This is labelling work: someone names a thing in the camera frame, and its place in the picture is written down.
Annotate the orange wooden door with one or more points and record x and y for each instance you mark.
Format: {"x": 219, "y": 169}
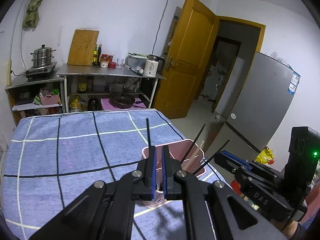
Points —
{"x": 187, "y": 59}

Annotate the yellow snack bag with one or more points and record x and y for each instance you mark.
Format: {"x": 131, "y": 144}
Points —
{"x": 265, "y": 157}

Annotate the person's right hand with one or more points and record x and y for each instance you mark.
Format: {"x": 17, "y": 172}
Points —
{"x": 294, "y": 231}

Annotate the low steel side shelf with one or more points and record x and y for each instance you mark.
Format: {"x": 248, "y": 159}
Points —
{"x": 21, "y": 93}

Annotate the white electric kettle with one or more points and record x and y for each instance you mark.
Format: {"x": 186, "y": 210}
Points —
{"x": 151, "y": 65}

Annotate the blue checked tablecloth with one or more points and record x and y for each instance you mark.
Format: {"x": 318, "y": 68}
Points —
{"x": 53, "y": 159}

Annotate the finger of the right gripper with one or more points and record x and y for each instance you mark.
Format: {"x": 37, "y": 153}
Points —
{"x": 150, "y": 173}
{"x": 172, "y": 183}

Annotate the green hanging cloth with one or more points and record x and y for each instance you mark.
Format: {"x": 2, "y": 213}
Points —
{"x": 31, "y": 18}

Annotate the dark sauce bottle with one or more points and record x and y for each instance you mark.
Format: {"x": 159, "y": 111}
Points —
{"x": 99, "y": 54}

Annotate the pink storage basket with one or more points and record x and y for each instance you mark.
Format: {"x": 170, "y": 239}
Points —
{"x": 50, "y": 100}

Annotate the steel steamer pot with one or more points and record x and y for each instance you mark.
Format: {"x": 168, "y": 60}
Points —
{"x": 42, "y": 56}

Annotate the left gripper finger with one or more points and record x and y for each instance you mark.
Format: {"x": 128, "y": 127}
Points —
{"x": 229, "y": 161}

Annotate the yellow power strip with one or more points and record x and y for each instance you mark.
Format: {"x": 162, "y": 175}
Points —
{"x": 9, "y": 72}

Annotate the pink plastic utensil holder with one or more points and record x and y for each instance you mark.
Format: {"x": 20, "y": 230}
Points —
{"x": 177, "y": 150}

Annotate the cream chopstick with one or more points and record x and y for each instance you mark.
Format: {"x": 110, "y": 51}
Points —
{"x": 193, "y": 157}

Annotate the steel kitchen shelf table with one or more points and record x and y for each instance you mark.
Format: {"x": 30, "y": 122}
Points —
{"x": 109, "y": 75}

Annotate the black frying pan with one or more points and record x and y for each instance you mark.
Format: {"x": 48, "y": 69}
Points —
{"x": 123, "y": 101}

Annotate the wooden cutting board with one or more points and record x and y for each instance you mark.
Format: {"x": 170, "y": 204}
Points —
{"x": 82, "y": 47}

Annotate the red lidded jar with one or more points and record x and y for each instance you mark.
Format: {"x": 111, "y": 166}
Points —
{"x": 104, "y": 61}

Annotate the black induction cooker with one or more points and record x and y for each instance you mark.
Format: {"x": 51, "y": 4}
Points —
{"x": 41, "y": 71}

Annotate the grey refrigerator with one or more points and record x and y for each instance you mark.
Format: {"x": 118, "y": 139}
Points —
{"x": 259, "y": 109}

